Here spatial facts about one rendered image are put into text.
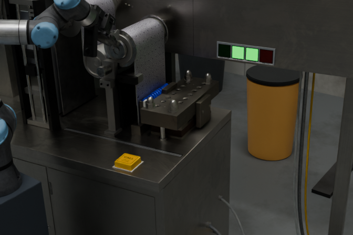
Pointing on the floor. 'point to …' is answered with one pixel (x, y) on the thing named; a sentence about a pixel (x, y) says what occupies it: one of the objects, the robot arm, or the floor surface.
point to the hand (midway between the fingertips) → (113, 46)
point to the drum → (271, 111)
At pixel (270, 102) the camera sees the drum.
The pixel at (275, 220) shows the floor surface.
